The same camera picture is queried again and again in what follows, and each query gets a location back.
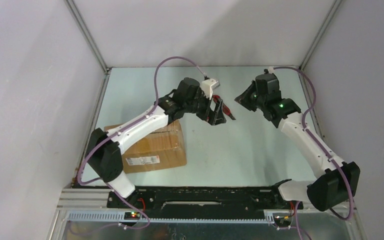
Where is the red black utility knife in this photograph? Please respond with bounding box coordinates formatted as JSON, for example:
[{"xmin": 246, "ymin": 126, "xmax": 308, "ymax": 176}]
[{"xmin": 213, "ymin": 95, "xmax": 237, "ymax": 121}]

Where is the brown cardboard express box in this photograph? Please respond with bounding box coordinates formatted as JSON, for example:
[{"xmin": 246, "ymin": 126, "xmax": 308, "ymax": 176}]
[{"xmin": 115, "ymin": 120, "xmax": 187, "ymax": 174}]

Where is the aluminium right corner post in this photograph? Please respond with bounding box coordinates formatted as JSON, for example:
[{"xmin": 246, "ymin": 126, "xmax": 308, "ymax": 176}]
[{"xmin": 299, "ymin": 0, "xmax": 344, "ymax": 71}]

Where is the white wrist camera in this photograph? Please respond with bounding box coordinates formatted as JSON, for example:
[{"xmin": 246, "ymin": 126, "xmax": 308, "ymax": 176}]
[
  {"xmin": 264, "ymin": 66, "xmax": 275, "ymax": 77},
  {"xmin": 200, "ymin": 76, "xmax": 221, "ymax": 98}
]

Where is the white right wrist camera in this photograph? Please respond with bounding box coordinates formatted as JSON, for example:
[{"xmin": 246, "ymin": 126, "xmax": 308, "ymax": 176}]
[{"xmin": 264, "ymin": 66, "xmax": 275, "ymax": 77}]

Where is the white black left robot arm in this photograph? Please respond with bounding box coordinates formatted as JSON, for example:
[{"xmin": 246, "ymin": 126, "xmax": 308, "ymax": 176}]
[{"xmin": 81, "ymin": 77, "xmax": 227, "ymax": 208}]

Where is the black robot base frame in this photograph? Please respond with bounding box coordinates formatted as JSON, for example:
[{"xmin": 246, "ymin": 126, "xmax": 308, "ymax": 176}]
[{"xmin": 79, "ymin": 178, "xmax": 339, "ymax": 230}]

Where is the aluminium corner post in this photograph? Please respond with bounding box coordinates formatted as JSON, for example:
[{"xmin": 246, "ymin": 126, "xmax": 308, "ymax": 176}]
[
  {"xmin": 299, "ymin": 0, "xmax": 344, "ymax": 71},
  {"xmin": 64, "ymin": 0, "xmax": 110, "ymax": 74}
]

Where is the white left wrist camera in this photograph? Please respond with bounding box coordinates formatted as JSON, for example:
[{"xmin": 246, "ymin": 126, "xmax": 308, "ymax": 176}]
[{"xmin": 200, "ymin": 76, "xmax": 221, "ymax": 98}]

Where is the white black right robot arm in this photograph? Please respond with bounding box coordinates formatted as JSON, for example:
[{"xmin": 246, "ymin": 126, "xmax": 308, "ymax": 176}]
[{"xmin": 235, "ymin": 72, "xmax": 361, "ymax": 212}]

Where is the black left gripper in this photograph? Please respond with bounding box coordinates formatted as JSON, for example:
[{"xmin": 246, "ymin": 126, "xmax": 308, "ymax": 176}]
[{"xmin": 183, "ymin": 88, "xmax": 225, "ymax": 125}]

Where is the aluminium left corner post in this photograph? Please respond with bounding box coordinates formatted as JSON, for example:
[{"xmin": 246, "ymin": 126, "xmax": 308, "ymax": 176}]
[{"xmin": 64, "ymin": 0, "xmax": 110, "ymax": 74}]

